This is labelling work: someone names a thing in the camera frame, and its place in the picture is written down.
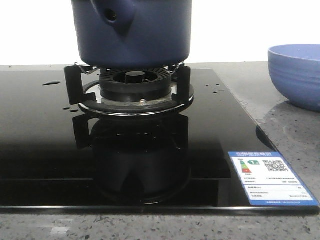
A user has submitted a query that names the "light blue bowl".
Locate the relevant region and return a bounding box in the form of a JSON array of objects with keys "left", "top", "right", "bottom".
[{"left": 268, "top": 44, "right": 320, "bottom": 112}]

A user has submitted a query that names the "dark blue pot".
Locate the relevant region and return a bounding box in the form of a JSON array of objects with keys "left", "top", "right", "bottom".
[{"left": 71, "top": 0, "right": 193, "bottom": 69}]

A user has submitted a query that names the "right gas burner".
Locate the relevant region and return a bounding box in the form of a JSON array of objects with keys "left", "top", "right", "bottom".
[{"left": 64, "top": 62, "right": 194, "bottom": 117}]

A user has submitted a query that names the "black glass gas stove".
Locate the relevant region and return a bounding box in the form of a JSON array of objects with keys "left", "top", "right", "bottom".
[{"left": 0, "top": 66, "right": 320, "bottom": 215}]

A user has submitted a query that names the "blue energy label sticker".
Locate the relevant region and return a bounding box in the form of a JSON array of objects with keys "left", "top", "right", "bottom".
[{"left": 228, "top": 151, "right": 320, "bottom": 207}]

